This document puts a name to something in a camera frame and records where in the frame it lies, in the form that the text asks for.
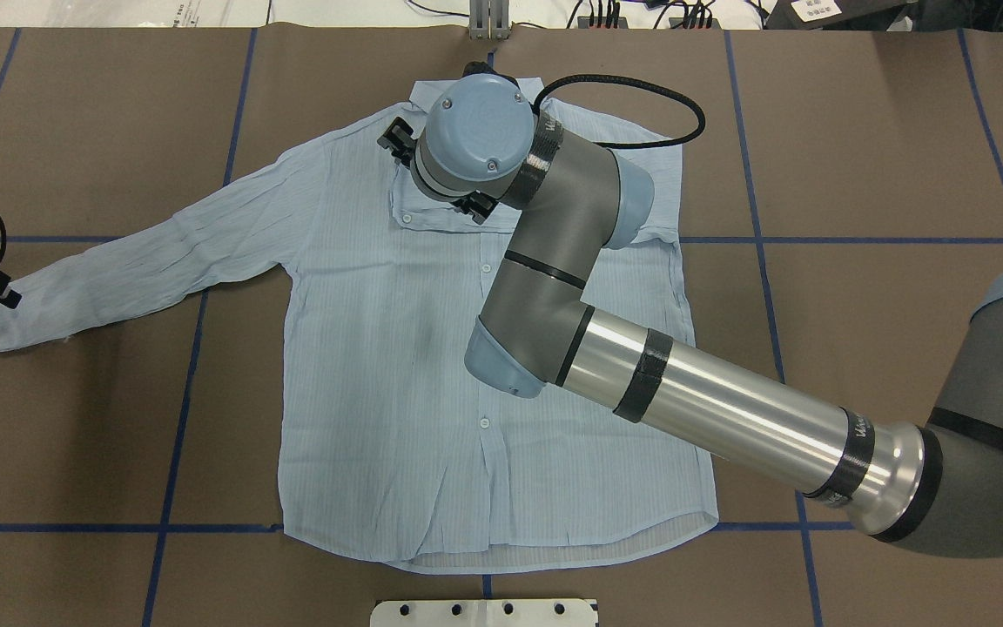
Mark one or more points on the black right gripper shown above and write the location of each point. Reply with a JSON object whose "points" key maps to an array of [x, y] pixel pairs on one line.
{"points": [[396, 142]]}

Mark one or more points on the light blue button-up shirt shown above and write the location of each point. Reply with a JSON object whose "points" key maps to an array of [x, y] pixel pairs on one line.
{"points": [[391, 451]]}

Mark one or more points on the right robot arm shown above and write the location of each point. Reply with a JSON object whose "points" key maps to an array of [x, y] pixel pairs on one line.
{"points": [[936, 488]]}

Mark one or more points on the black usb hub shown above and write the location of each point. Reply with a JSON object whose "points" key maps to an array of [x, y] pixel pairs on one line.
{"points": [[684, 15], [598, 15]]}

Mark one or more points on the black power adapter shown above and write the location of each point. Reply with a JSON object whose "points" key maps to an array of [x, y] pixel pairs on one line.
{"points": [[837, 15]]}

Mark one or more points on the aluminium frame post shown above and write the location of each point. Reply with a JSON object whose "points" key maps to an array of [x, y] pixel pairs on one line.
{"points": [[489, 20]]}

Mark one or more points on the white pedestal column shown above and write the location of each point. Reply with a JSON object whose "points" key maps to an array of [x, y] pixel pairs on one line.
{"points": [[487, 612]]}

